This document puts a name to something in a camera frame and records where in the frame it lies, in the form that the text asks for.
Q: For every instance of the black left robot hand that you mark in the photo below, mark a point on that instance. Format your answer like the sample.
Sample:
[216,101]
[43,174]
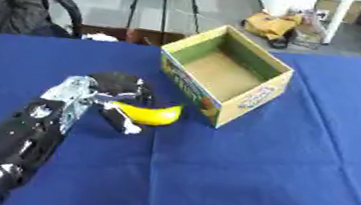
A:
[115,86]

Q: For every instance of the yellow toy banana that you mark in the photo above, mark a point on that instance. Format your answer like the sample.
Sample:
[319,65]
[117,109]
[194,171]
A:
[150,114]

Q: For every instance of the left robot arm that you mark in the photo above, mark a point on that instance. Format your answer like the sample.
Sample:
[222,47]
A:
[26,133]

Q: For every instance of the tan cardboard box green inside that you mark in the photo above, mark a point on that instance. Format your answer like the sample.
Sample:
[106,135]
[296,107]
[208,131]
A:
[224,77]

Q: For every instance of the black office chair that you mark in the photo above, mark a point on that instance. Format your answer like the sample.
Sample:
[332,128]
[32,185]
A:
[62,7]

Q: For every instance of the black tripod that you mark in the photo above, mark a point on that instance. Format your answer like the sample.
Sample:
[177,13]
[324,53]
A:
[164,1]

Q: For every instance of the yellow bag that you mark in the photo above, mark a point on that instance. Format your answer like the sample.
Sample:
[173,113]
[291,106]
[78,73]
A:
[271,26]

